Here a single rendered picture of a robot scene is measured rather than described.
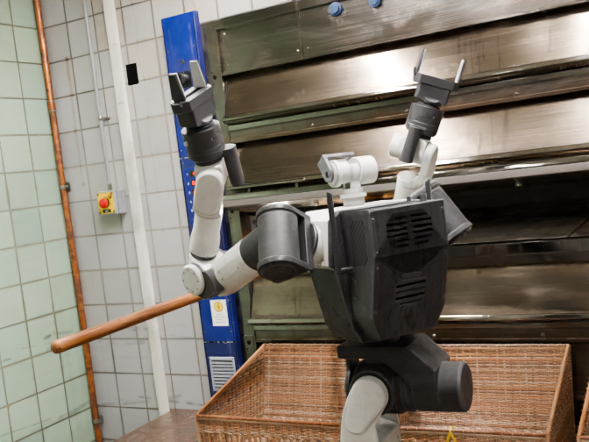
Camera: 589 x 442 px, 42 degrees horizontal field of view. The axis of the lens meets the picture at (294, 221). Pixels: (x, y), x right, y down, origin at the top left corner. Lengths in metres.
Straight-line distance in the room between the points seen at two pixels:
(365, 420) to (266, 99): 1.45
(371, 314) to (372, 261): 0.12
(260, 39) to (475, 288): 1.20
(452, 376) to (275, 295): 1.32
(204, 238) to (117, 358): 1.72
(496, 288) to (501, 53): 0.76
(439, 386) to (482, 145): 1.04
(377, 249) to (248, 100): 1.43
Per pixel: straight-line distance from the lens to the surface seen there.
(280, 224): 1.65
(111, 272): 3.40
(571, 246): 2.54
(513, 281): 2.61
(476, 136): 2.58
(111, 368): 3.52
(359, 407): 1.80
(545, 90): 2.53
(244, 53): 2.96
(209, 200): 1.76
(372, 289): 1.62
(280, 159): 2.86
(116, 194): 3.25
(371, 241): 1.59
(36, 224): 3.41
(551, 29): 2.56
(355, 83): 2.71
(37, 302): 3.40
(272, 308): 2.95
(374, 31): 2.72
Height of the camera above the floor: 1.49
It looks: 4 degrees down
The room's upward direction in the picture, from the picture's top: 7 degrees counter-clockwise
